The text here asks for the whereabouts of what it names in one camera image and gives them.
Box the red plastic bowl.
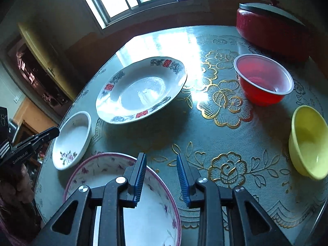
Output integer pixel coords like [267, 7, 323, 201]
[233, 54, 294, 107]

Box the red character pattern plate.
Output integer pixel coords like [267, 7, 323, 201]
[96, 57, 187, 124]

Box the white rose pattern plate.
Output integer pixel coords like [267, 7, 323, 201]
[52, 111, 91, 171]

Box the wooden cabinet shelf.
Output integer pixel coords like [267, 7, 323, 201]
[6, 22, 81, 118]

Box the yellow plastic bowl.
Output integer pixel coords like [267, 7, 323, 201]
[288, 106, 327, 180]

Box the red pot with lid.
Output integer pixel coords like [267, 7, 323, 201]
[236, 3, 310, 62]

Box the left hand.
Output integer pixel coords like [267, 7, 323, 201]
[1, 164, 34, 205]

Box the purple floral rim plate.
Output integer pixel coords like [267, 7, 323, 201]
[63, 152, 181, 245]

